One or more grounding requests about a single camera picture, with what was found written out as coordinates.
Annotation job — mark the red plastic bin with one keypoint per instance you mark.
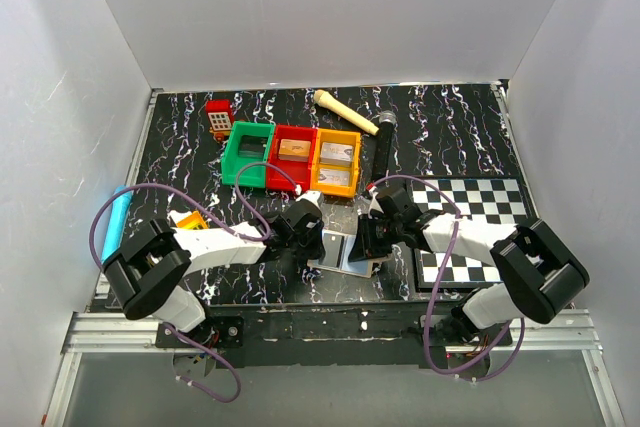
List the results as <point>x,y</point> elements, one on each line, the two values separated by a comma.
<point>299,172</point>

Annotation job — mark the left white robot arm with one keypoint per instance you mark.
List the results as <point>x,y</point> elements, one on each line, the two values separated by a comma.
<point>146,271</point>

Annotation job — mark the yellow green toy block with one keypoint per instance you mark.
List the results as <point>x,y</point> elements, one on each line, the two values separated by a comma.
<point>188,221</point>

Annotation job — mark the black microphone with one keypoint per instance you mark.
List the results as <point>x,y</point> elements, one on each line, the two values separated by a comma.
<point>384,139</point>

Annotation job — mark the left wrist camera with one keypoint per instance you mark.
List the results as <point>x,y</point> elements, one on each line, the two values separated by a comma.
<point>313,196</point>

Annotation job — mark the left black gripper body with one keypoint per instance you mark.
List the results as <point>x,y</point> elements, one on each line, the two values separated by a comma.
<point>314,248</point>

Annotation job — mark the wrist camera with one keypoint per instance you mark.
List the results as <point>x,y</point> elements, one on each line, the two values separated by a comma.
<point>374,208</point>
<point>313,196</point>

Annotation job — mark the beige leather card holder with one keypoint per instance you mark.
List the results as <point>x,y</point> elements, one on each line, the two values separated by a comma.
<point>350,264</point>

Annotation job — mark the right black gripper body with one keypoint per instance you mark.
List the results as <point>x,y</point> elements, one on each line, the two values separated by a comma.
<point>370,243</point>

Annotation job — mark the white diamond card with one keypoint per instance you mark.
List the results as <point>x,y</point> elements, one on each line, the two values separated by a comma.
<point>334,177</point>

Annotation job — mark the yellow plastic bin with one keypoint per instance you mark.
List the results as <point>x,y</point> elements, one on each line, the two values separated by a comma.
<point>335,166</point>

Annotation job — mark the black VIP card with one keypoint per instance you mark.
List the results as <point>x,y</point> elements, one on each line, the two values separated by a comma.
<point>333,249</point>

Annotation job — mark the black white chessboard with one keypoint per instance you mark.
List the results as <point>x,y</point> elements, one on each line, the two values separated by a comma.
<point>492,200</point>

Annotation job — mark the card box in red bin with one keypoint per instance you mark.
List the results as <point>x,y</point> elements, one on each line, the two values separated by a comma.
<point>295,150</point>

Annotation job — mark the card box in yellow bin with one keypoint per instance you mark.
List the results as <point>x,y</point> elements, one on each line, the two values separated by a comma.
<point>336,154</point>

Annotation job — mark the red toy block building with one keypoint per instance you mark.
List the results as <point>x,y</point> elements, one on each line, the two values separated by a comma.
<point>221,118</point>

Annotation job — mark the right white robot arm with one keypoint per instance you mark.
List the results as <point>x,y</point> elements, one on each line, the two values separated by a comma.
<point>539,275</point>

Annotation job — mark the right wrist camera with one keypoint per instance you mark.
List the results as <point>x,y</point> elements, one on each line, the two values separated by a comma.
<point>374,208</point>

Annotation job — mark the blue plastic card sleeves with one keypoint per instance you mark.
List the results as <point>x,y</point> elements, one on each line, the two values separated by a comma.
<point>335,252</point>

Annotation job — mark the green plastic bin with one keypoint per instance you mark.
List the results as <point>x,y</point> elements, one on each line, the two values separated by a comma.
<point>248,142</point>

